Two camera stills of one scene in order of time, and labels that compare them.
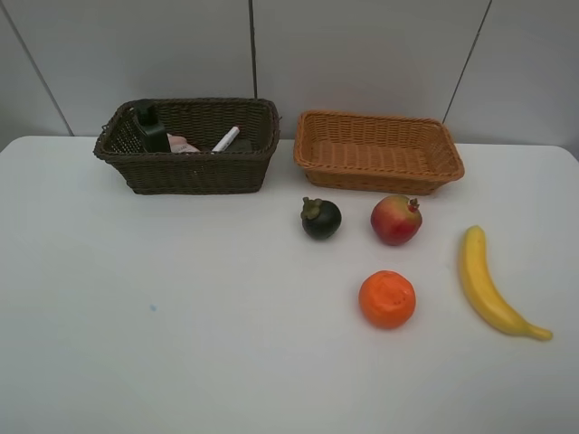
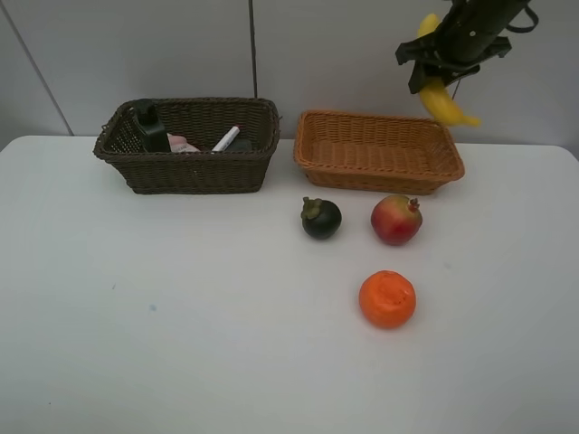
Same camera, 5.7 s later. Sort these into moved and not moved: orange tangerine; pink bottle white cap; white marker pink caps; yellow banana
Moved: yellow banana
Not moved: pink bottle white cap; white marker pink caps; orange tangerine
